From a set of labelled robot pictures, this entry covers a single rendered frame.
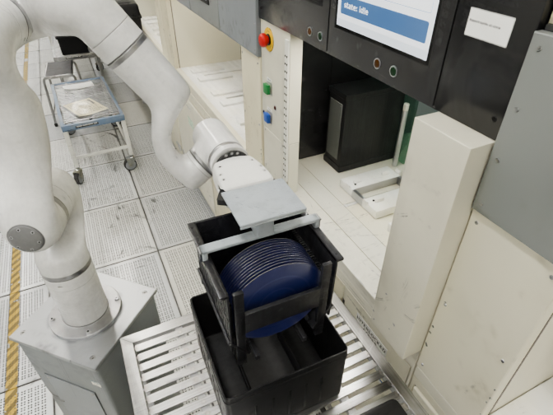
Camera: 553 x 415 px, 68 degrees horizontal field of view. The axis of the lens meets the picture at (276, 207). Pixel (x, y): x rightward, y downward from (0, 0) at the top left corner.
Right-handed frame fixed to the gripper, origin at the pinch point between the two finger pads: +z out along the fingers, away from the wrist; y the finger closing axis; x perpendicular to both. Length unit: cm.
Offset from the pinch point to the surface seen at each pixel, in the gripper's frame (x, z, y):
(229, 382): -48.3, 1.0, 9.6
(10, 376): -126, -86, 87
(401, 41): 23.7, -6.2, -29.7
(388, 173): -34, -43, -67
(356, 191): -35, -38, -50
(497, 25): 30.2, 12.1, -30.0
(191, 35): -22, -204, -39
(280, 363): -48.2, 1.5, -3.6
